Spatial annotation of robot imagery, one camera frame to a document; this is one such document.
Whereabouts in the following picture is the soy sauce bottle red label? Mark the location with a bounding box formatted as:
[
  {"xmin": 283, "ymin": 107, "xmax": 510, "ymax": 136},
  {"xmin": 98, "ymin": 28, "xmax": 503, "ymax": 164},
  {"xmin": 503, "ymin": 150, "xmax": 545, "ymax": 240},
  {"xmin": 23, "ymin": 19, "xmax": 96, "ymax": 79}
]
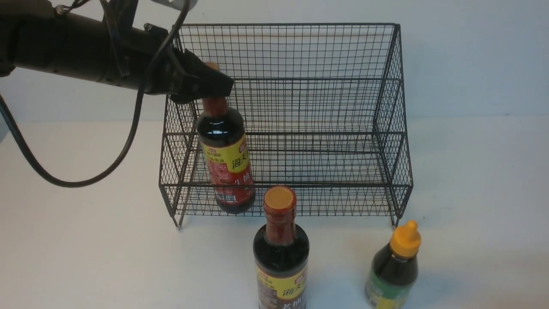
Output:
[{"xmin": 196, "ymin": 62, "xmax": 256, "ymax": 215}]

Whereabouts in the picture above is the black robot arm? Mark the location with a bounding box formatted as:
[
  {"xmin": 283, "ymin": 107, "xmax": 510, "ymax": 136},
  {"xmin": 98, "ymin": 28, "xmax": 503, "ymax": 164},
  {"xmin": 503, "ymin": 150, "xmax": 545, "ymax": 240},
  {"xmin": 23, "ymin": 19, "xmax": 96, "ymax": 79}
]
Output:
[{"xmin": 0, "ymin": 0, "xmax": 235, "ymax": 104}]

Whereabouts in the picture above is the black cable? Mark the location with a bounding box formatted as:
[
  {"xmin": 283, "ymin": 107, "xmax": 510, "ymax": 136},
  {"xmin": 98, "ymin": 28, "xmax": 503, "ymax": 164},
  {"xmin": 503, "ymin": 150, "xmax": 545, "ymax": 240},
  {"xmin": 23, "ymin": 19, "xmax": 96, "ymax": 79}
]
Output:
[{"xmin": 0, "ymin": 0, "xmax": 191, "ymax": 188}]

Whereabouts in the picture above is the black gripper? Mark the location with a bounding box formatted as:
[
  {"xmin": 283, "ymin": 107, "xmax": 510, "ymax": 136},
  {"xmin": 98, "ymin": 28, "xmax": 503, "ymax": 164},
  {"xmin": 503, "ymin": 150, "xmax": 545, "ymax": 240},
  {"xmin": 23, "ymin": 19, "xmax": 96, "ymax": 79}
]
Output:
[{"xmin": 144, "ymin": 38, "xmax": 235, "ymax": 104}]

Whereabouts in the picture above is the black wire mesh rack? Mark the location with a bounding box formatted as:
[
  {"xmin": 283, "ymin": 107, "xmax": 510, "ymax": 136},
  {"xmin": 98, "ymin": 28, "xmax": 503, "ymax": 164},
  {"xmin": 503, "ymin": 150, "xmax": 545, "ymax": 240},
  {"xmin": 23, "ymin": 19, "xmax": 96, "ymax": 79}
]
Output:
[{"xmin": 176, "ymin": 23, "xmax": 413, "ymax": 227}]

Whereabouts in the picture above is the small bottle yellow cap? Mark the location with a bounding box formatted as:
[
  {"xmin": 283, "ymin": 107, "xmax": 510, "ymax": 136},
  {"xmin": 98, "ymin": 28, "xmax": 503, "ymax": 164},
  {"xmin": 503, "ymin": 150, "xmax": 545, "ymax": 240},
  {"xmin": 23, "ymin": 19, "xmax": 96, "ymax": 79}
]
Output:
[{"xmin": 365, "ymin": 220, "xmax": 422, "ymax": 309}]

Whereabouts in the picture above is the soy sauce bottle brown label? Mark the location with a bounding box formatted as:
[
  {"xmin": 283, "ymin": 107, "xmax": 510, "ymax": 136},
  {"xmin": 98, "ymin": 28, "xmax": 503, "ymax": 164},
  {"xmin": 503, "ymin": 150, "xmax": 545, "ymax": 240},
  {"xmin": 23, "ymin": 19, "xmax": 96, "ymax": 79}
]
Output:
[{"xmin": 253, "ymin": 185, "xmax": 310, "ymax": 309}]

